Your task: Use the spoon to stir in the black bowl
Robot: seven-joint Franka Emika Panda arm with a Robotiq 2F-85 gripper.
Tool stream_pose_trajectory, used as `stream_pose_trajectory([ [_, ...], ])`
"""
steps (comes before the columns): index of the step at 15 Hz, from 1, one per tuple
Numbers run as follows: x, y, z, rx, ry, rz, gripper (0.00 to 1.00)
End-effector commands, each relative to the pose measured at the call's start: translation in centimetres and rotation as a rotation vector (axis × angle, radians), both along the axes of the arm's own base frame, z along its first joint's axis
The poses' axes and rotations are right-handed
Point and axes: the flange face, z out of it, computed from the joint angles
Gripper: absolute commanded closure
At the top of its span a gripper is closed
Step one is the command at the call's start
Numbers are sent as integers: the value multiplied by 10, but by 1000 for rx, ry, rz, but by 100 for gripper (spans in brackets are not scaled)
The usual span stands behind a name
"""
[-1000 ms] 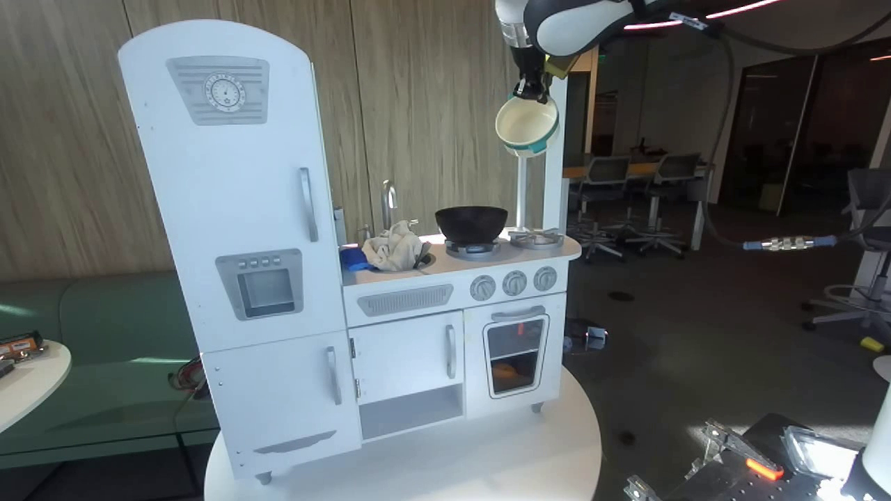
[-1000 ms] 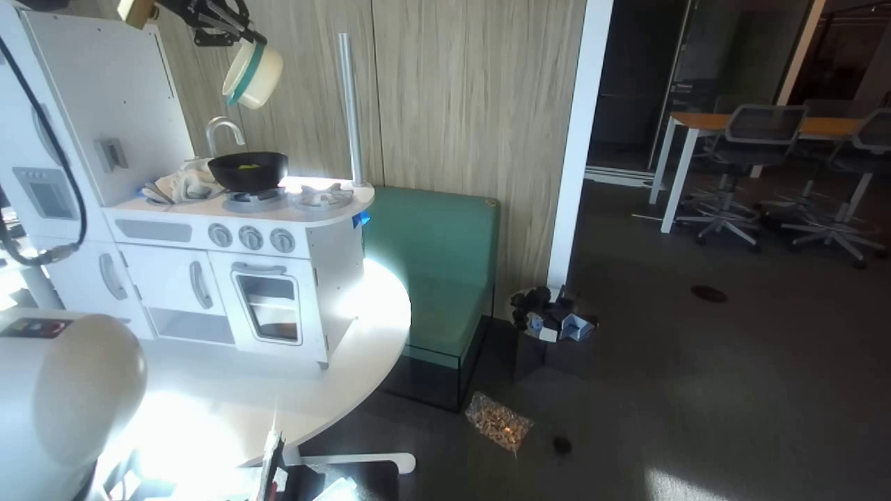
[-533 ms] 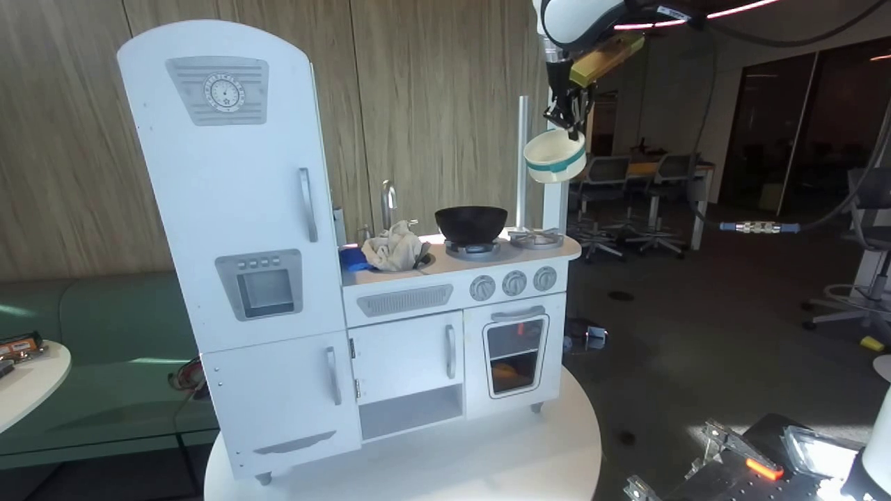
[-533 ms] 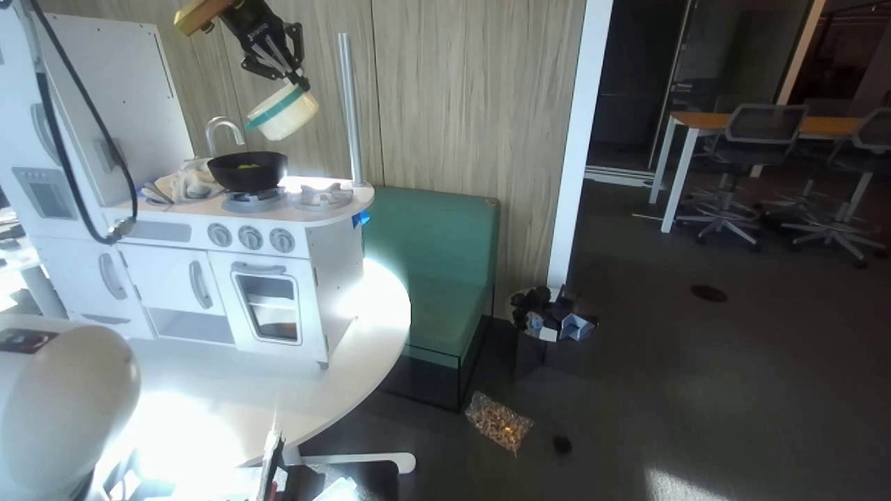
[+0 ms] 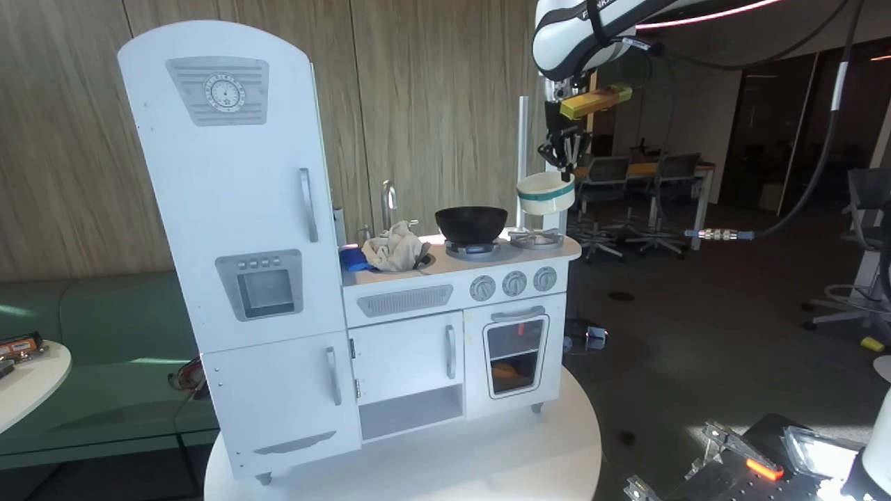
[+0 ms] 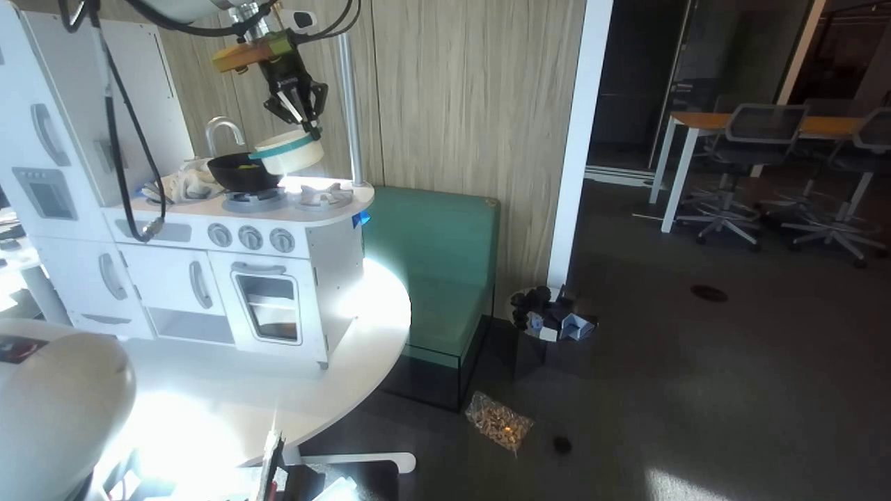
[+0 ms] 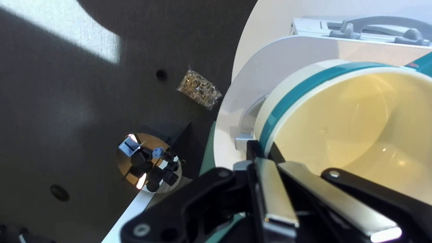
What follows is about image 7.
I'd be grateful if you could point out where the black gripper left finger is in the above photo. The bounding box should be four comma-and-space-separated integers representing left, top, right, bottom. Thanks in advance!
119, 139, 300, 243

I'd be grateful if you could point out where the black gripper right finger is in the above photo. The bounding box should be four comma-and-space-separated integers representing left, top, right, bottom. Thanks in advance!
269, 142, 432, 243

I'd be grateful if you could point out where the cream bowl with teal stripe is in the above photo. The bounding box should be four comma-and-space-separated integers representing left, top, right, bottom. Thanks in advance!
254, 51, 432, 206

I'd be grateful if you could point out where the shiny metal fixture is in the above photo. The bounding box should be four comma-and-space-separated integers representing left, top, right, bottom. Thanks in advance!
115, 131, 185, 194

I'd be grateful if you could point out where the black floor disc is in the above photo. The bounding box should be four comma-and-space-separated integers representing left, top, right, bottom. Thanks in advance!
154, 67, 169, 82
49, 182, 72, 202

